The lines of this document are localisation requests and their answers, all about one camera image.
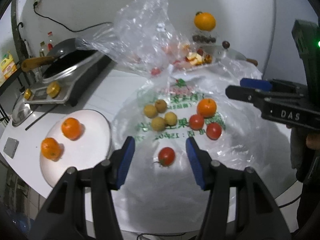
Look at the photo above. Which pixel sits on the black chopstick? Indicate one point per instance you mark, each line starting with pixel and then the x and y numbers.
pixel 40 117

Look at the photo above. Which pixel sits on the tan longan fruit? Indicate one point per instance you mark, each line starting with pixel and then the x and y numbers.
pixel 161 106
pixel 170 119
pixel 158 124
pixel 150 111

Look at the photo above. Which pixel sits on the white round plate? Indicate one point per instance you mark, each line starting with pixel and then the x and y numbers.
pixel 83 153

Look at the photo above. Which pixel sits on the black metal rack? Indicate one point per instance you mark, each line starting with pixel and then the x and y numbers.
pixel 10 91

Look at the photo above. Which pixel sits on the red capped sauce bottle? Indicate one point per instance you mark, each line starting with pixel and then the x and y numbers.
pixel 50 43

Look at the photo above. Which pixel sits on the grey smartphone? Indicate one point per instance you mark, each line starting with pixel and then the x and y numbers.
pixel 10 147

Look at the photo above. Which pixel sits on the yellow orange on box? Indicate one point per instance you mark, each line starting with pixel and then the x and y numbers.
pixel 204 21

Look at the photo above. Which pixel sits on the clear box of dark fruit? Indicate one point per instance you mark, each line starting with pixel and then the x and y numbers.
pixel 201 36

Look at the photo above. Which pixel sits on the flat printed plastic bag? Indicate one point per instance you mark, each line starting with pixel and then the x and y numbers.
pixel 160 193

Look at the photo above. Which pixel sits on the orange peel pieces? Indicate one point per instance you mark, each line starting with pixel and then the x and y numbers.
pixel 196 59

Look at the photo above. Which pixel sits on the black wok with wooden handle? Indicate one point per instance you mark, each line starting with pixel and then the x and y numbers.
pixel 64 51

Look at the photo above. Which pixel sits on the black umbrella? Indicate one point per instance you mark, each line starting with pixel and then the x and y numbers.
pixel 23 42

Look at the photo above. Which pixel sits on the yellow detergent jug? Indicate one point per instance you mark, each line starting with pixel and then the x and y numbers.
pixel 8 65

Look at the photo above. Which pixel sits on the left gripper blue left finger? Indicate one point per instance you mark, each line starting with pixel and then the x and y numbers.
pixel 126 155

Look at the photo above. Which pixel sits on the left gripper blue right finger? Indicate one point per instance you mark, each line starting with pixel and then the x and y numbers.
pixel 193 152

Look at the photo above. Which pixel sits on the steel induction cooker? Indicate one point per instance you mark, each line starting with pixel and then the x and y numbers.
pixel 65 80

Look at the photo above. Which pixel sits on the steel saucepan with lid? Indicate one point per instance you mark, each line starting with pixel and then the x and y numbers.
pixel 219 52

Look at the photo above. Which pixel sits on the red cherry tomato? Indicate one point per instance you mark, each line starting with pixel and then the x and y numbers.
pixel 213 131
pixel 166 157
pixel 196 122

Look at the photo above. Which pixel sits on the crumpled clear plastic bag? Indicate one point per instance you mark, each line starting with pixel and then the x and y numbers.
pixel 141 38

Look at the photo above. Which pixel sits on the oil bottle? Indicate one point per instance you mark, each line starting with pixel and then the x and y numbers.
pixel 43 51

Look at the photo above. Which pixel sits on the large mandarin orange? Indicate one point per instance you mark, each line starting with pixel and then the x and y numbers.
pixel 71 128

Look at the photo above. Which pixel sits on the small mandarin orange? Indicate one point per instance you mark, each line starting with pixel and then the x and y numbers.
pixel 207 108

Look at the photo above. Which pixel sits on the steel dome pot lid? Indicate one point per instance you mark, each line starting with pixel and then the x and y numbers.
pixel 21 111

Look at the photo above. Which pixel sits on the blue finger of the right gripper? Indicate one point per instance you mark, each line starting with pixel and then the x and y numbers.
pixel 263 100
pixel 256 84

